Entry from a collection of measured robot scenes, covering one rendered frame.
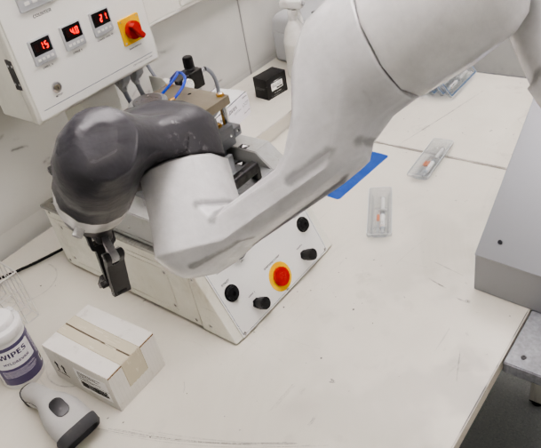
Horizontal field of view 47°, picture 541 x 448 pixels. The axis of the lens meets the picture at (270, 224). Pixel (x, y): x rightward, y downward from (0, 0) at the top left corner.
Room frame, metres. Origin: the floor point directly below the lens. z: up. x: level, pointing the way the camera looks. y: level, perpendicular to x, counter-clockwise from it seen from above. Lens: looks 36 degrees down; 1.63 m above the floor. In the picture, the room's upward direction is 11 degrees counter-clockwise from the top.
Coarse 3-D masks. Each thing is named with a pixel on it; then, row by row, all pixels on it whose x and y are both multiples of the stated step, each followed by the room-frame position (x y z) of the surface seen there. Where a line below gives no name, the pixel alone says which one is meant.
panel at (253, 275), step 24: (264, 240) 1.01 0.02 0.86; (288, 240) 1.04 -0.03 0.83; (312, 240) 1.07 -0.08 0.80; (240, 264) 0.95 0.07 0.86; (264, 264) 0.98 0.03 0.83; (288, 264) 1.00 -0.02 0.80; (312, 264) 1.03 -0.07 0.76; (216, 288) 0.90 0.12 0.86; (240, 288) 0.92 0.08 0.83; (264, 288) 0.94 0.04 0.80; (288, 288) 0.97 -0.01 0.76; (240, 312) 0.89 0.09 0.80; (264, 312) 0.91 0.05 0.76
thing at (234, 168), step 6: (228, 156) 1.12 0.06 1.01; (234, 162) 1.13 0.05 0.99; (234, 168) 1.12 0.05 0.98; (240, 168) 1.13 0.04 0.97; (264, 168) 1.11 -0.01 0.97; (264, 174) 1.09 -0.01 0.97; (252, 180) 1.07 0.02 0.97; (258, 180) 1.07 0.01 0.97; (246, 186) 1.06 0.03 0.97; (240, 192) 1.04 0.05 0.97
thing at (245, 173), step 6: (252, 162) 1.08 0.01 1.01; (246, 168) 1.06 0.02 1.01; (252, 168) 1.06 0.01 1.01; (258, 168) 1.07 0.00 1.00; (234, 174) 1.05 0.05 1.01; (240, 174) 1.04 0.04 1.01; (246, 174) 1.05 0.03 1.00; (252, 174) 1.06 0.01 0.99; (258, 174) 1.07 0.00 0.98; (240, 180) 1.03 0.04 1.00; (246, 180) 1.04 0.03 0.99; (240, 186) 1.03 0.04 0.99
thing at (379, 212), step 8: (376, 192) 1.23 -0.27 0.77; (384, 192) 1.22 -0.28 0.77; (376, 200) 1.20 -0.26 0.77; (384, 200) 1.19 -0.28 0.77; (368, 208) 1.17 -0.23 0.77; (376, 208) 1.17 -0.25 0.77; (384, 208) 1.16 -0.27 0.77; (368, 216) 1.14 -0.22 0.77; (376, 216) 1.14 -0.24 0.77; (384, 216) 1.13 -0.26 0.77; (368, 224) 1.11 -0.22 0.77; (376, 224) 1.11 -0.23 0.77; (384, 224) 1.10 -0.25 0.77; (368, 232) 1.09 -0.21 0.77; (376, 232) 1.08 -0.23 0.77; (384, 232) 1.07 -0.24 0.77
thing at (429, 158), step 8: (432, 144) 1.40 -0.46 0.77; (440, 144) 1.39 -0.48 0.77; (448, 144) 1.38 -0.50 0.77; (424, 152) 1.37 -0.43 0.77; (432, 152) 1.36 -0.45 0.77; (440, 152) 1.35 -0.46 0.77; (424, 160) 1.33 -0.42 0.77; (432, 160) 1.32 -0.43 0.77; (416, 168) 1.30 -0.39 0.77; (424, 168) 1.29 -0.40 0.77; (432, 168) 1.29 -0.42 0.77
